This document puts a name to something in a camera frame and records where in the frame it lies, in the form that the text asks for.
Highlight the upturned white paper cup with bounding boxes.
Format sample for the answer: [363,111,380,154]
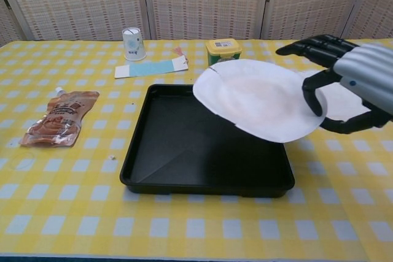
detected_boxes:
[122,27,147,61]

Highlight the yellow checked tablecloth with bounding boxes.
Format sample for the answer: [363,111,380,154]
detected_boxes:
[0,38,393,258]

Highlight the white paper plate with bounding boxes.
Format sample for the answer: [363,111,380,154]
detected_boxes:
[192,58,329,144]
[294,70,371,123]

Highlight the green tub with yellow lid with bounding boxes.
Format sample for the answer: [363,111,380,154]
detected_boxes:
[205,39,243,68]

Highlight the black plastic tray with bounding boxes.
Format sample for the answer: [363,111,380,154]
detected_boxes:
[119,83,296,199]

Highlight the woven folding screen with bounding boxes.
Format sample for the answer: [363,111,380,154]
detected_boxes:
[0,0,393,47]

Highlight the brown sauce pouch with spout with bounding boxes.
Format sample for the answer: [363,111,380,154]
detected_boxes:
[18,87,101,148]

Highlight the pink tassel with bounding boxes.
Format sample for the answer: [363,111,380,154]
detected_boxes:
[172,46,189,62]

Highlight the white and blue paper card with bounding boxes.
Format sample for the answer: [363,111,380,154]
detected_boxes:
[114,57,189,79]

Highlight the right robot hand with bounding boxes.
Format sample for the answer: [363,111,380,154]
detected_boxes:
[275,34,393,136]

